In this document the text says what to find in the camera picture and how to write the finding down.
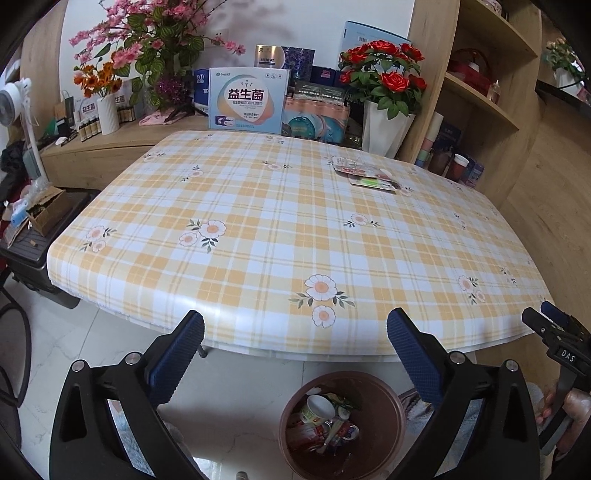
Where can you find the red crushed can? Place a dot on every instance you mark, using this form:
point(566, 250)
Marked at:
point(346, 433)

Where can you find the green white paper cup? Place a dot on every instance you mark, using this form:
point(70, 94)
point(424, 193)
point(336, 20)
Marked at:
point(318, 406)

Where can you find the clear plastic blister pack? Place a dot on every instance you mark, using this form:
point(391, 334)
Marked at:
point(374, 182)
point(351, 165)

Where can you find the person's right hand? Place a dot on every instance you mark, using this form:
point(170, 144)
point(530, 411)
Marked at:
point(579, 408)

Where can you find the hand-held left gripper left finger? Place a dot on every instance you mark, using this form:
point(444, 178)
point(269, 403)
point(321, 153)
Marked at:
point(178, 353)

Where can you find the glass perfume bottle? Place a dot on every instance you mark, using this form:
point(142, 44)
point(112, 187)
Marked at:
point(497, 92)

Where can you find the person's right forearm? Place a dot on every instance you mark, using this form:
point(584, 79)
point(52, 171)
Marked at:
point(575, 459)

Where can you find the white standing fan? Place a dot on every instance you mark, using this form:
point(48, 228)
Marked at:
point(11, 99)

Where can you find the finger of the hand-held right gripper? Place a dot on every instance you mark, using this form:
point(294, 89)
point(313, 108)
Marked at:
point(538, 323)
point(558, 316)

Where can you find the brown plastic bin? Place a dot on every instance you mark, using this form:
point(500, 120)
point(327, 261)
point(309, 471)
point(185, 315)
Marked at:
point(378, 415)

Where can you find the small white plant pot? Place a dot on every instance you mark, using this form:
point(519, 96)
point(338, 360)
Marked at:
point(568, 79)

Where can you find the wooden shelf unit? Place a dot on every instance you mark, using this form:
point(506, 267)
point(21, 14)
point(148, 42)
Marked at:
point(512, 46)

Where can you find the low wooden cabinet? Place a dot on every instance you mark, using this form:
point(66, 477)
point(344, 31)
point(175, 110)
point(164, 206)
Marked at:
point(115, 152)

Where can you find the pink blossom artificial plant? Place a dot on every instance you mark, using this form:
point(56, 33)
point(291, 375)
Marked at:
point(152, 41)

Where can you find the white blue carton box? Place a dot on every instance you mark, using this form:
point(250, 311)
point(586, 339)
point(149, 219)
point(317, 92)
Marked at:
point(249, 101)

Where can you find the yellow plaid floral tablecloth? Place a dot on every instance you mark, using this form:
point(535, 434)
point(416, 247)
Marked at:
point(277, 221)

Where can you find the small cardboard box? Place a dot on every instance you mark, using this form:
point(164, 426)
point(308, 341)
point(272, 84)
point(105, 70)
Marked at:
point(46, 214)

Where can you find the pile of clothes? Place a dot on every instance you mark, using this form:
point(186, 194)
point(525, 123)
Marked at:
point(11, 166)

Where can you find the white ribbed vase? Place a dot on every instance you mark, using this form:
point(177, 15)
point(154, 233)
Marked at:
point(108, 115)

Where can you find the small purple box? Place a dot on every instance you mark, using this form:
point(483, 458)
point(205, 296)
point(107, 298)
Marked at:
point(474, 173)

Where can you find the row of small brown bottles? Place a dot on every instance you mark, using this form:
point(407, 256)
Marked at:
point(87, 127)

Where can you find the pink rose plant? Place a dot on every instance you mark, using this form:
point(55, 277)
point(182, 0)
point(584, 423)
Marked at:
point(561, 55)

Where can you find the blue fluffy slipper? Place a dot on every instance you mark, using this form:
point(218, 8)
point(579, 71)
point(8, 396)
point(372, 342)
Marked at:
point(531, 397)
point(124, 438)

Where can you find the red gift basket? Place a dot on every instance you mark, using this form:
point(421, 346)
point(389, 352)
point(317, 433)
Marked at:
point(471, 74)

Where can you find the red rose plant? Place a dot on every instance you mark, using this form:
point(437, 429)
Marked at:
point(388, 78)

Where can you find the brown plastic cup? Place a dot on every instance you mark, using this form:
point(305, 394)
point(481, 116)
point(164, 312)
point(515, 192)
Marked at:
point(439, 162)

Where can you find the dark blue patterned box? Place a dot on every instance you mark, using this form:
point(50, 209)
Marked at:
point(300, 60)

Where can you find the large blue white box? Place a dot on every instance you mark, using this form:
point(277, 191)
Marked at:
point(364, 32)

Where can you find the stack of pastel cups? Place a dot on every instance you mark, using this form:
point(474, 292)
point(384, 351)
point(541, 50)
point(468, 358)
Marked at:
point(429, 138)

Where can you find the colourful pack of bottles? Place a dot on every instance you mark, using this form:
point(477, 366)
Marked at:
point(314, 122)

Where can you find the dark flat box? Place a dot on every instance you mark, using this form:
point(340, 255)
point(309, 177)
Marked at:
point(318, 90)

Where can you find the pink pouch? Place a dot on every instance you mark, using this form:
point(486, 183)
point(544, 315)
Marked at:
point(159, 119)

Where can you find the orange artificial flowers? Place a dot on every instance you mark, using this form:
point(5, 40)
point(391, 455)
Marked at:
point(97, 78)

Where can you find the silver gold box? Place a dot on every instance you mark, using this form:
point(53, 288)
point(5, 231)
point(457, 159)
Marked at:
point(268, 56)

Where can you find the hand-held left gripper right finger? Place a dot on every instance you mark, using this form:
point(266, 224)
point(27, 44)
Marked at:
point(413, 355)

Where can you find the blue picture gift box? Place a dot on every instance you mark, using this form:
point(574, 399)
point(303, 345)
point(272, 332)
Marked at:
point(450, 141)

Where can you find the white angular plant pot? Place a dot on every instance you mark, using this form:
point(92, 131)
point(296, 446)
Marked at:
point(383, 131)

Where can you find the red cup with white rim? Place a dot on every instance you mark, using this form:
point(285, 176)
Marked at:
point(457, 170)

